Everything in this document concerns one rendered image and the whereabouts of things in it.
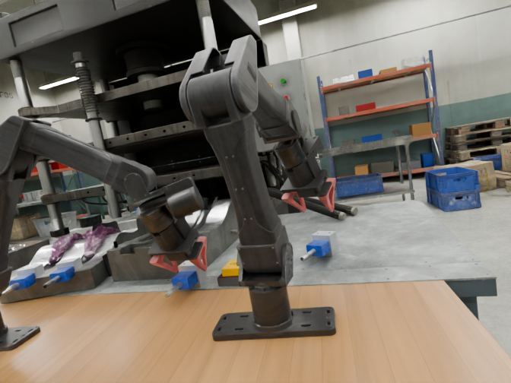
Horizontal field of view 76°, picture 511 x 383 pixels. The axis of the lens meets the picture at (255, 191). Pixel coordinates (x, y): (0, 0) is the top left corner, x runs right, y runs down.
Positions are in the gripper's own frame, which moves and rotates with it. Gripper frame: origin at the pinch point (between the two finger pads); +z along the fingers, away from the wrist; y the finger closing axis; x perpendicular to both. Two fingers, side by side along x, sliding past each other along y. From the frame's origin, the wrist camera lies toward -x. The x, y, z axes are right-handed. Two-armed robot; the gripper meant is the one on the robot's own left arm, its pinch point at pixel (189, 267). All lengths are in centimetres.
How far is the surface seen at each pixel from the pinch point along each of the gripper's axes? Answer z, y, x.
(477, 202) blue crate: 244, -153, -274
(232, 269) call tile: 1.1, -10.6, 0.2
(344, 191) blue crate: 233, -8, -309
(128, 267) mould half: 2.6, 21.8, -3.5
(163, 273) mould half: 5.0, 11.5, -2.5
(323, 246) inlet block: 6.7, -29.8, -9.7
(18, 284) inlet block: -5.1, 45.8, 6.7
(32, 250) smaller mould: 13, 89, -24
